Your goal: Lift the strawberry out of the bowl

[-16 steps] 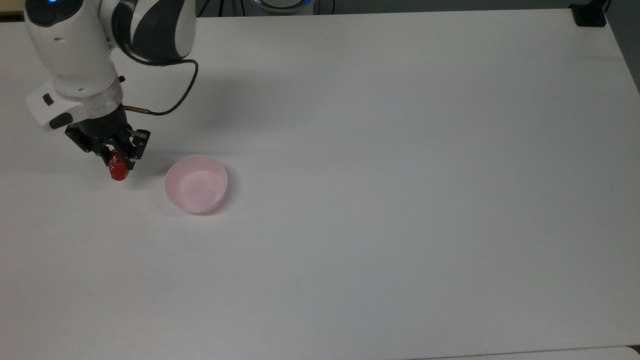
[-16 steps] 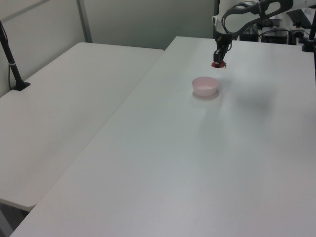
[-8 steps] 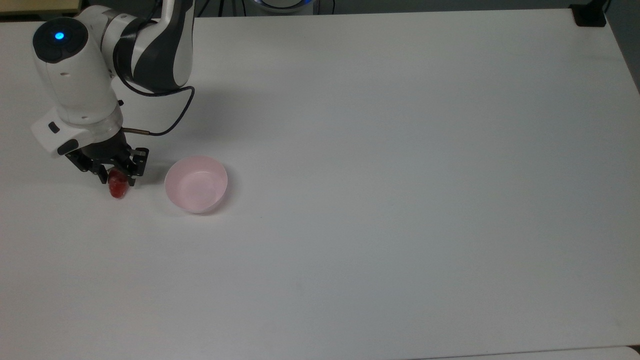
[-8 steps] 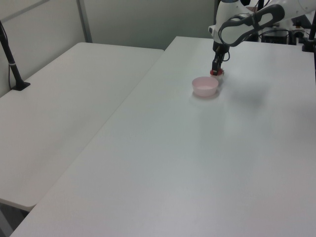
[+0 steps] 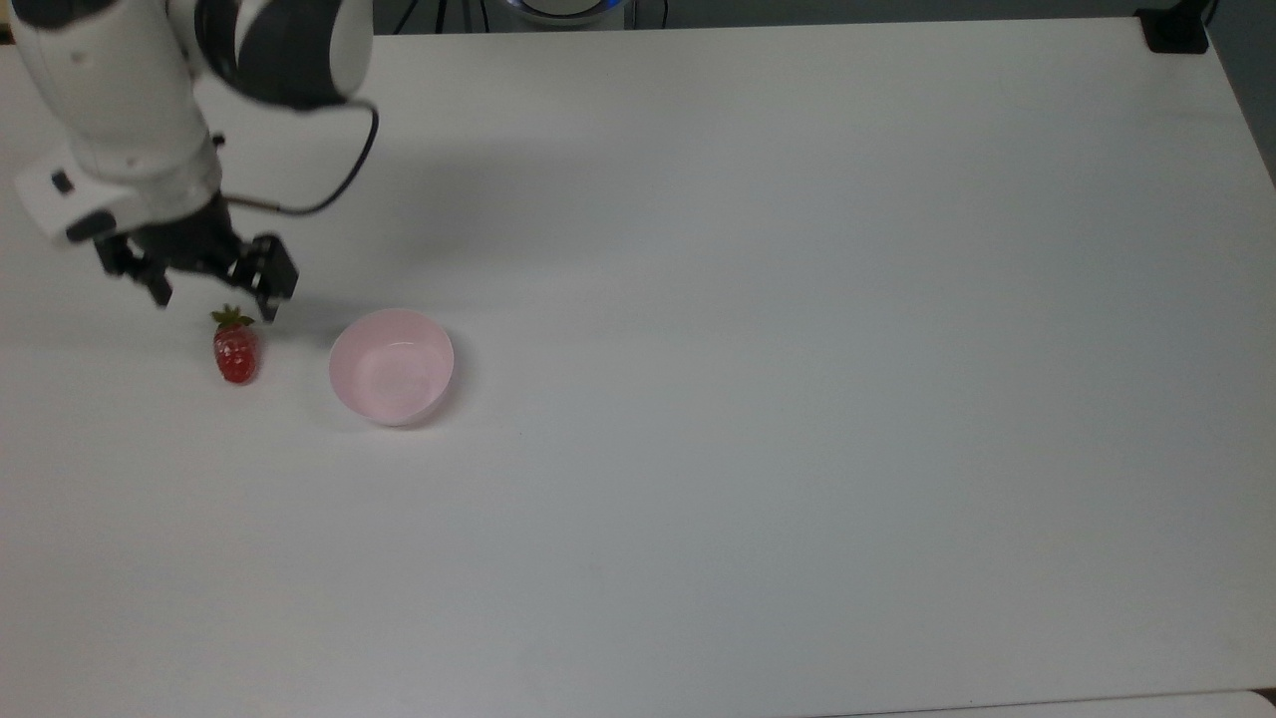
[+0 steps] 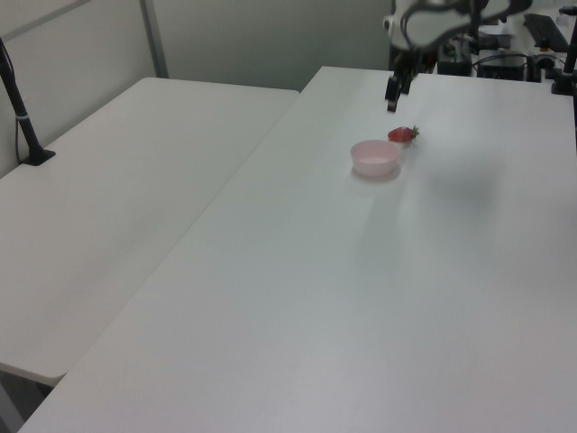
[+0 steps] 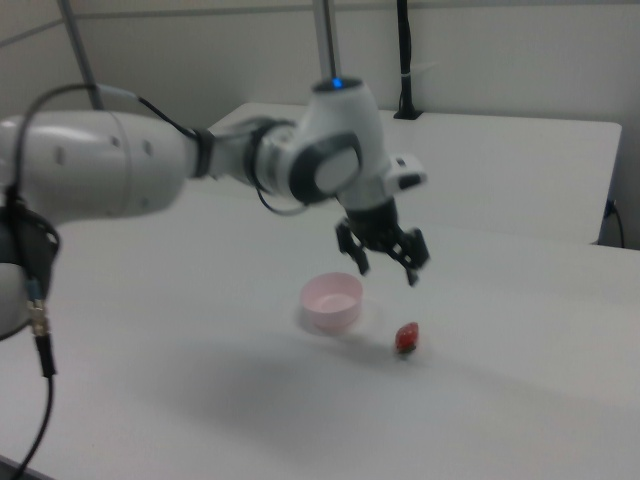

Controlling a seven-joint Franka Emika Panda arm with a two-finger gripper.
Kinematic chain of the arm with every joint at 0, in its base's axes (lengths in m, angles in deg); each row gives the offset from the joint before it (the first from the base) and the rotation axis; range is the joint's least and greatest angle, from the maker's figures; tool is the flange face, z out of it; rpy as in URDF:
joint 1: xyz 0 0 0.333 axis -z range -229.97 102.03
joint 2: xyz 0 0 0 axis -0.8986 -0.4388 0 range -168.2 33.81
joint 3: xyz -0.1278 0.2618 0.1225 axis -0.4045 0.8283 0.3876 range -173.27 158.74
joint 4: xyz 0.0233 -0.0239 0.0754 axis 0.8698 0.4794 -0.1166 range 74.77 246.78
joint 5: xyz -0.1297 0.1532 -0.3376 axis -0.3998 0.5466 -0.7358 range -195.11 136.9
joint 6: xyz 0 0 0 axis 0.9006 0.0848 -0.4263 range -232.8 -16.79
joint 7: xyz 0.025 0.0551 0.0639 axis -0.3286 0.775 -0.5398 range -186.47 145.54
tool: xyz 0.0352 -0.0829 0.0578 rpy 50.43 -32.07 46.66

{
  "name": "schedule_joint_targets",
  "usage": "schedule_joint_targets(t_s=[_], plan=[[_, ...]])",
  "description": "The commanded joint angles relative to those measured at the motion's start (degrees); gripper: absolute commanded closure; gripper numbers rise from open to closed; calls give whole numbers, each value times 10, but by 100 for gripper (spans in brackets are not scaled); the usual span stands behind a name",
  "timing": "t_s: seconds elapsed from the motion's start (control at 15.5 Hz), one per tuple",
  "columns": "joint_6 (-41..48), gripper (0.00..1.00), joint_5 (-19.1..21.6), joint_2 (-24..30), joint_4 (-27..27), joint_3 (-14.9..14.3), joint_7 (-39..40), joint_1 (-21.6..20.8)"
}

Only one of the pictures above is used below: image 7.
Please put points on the pink plastic bowl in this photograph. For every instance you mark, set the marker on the pink plastic bowl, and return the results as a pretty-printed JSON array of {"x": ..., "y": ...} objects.
[{"x": 332, "y": 300}]

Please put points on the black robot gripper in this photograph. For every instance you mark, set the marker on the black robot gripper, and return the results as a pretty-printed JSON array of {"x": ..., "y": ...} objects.
[{"x": 372, "y": 222}]

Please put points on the black pole with base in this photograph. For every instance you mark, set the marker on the black pole with base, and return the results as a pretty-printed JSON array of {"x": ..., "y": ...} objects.
[{"x": 406, "y": 60}]

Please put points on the red strawberry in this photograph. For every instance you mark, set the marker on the red strawberry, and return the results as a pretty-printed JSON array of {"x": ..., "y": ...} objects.
[{"x": 406, "y": 337}]

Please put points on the grey metal post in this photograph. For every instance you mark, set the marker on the grey metal post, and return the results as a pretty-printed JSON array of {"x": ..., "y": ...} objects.
[
  {"x": 82, "y": 55},
  {"x": 327, "y": 35}
]

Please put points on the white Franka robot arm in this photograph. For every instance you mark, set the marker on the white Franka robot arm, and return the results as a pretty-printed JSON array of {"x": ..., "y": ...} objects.
[{"x": 100, "y": 165}]

